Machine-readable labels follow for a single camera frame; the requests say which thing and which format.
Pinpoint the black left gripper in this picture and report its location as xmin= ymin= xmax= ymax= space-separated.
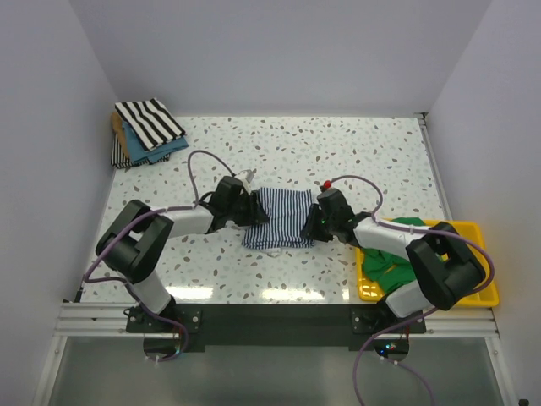
xmin=226 ymin=192 xmax=268 ymax=228

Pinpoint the blue white striped tank top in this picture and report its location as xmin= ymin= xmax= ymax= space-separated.
xmin=243 ymin=188 xmax=314 ymax=251

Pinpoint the green tank top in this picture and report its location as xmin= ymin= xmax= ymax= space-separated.
xmin=361 ymin=216 xmax=428 ymax=294

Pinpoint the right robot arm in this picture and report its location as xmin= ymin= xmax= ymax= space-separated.
xmin=301 ymin=188 xmax=495 ymax=332

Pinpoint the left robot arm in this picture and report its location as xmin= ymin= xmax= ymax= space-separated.
xmin=95 ymin=171 xmax=269 ymax=332

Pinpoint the blue folded tank top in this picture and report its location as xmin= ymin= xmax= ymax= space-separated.
xmin=122 ymin=122 xmax=189 ymax=165

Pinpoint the mustard folded tank top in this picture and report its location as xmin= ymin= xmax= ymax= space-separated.
xmin=111 ymin=111 xmax=130 ymax=159

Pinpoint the black white wide-striped folded top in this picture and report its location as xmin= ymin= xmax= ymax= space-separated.
xmin=114 ymin=98 xmax=185 ymax=151

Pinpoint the thin-striped black white folded top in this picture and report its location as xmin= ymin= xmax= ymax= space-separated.
xmin=111 ymin=136 xmax=171 ymax=169

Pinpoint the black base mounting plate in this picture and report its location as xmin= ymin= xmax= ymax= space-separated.
xmin=123 ymin=304 xmax=401 ymax=355

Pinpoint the yellow plastic tray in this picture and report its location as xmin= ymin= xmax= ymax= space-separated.
xmin=355 ymin=221 xmax=500 ymax=308

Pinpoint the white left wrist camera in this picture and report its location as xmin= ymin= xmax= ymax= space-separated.
xmin=235 ymin=169 xmax=254 ymax=184

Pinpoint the aluminium frame rail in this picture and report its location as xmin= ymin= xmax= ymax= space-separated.
xmin=33 ymin=111 xmax=521 ymax=406

